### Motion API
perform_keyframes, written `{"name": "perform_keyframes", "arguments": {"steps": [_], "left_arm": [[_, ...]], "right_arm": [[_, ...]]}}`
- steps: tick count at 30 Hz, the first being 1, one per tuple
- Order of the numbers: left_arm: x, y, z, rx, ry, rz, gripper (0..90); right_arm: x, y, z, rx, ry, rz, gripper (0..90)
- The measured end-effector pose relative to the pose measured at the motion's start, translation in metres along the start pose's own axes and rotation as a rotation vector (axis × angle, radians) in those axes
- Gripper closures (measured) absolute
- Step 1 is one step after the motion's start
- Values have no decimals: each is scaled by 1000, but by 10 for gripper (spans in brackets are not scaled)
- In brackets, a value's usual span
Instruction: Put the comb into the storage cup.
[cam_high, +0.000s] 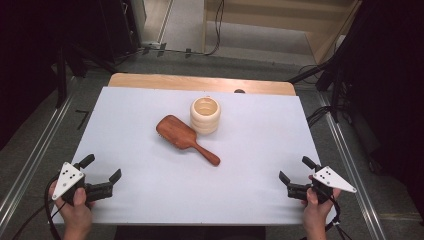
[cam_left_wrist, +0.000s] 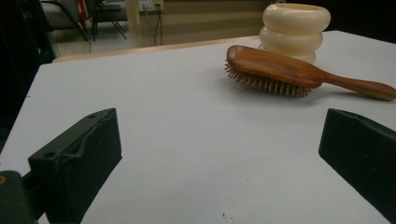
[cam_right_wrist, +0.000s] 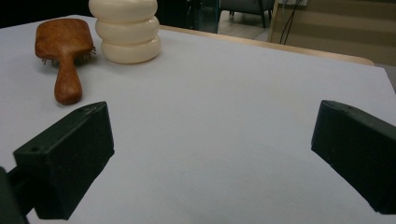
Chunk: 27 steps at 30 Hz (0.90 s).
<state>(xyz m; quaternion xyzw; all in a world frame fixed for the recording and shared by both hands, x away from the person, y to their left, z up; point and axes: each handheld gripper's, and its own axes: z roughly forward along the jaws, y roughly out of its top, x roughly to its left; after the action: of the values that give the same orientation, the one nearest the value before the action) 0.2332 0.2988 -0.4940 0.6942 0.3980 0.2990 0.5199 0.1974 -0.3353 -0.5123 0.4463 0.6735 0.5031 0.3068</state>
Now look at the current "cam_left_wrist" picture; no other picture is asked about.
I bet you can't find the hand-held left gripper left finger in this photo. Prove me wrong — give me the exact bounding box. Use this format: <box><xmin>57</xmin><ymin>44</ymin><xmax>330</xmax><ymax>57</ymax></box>
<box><xmin>27</xmin><ymin>107</ymin><xmax>122</xmax><ymax>224</ymax></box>

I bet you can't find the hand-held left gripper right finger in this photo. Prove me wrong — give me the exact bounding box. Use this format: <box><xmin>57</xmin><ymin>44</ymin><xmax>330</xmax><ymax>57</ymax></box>
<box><xmin>318</xmin><ymin>107</ymin><xmax>396</xmax><ymax>224</ymax></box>

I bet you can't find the wooden hairbrush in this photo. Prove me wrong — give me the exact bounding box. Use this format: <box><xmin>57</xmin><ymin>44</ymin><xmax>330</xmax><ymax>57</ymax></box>
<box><xmin>224</xmin><ymin>45</ymin><xmax>396</xmax><ymax>103</ymax></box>

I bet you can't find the cream ringed ceramic holder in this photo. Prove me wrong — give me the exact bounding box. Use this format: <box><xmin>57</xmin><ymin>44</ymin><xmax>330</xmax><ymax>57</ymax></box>
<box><xmin>258</xmin><ymin>3</ymin><xmax>332</xmax><ymax>65</ymax></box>

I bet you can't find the red object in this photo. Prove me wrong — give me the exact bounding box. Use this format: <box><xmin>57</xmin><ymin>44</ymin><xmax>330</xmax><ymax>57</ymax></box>
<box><xmin>77</xmin><ymin>0</ymin><xmax>90</xmax><ymax>23</ymax></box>

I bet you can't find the black folding chair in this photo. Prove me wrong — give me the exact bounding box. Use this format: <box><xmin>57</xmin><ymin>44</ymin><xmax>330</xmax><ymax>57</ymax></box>
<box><xmin>91</xmin><ymin>0</ymin><xmax>128</xmax><ymax>42</ymax></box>

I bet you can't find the black cable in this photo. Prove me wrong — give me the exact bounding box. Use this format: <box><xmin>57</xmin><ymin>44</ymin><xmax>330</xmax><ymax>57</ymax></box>
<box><xmin>158</xmin><ymin>4</ymin><xmax>163</xmax><ymax>47</ymax></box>
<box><xmin>152</xmin><ymin>4</ymin><xmax>159</xmax><ymax>47</ymax></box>

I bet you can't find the white wall outlet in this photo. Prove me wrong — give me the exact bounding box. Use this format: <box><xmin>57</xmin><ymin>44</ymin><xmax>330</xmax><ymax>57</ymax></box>
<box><xmin>137</xmin><ymin>0</ymin><xmax>164</xmax><ymax>13</ymax></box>

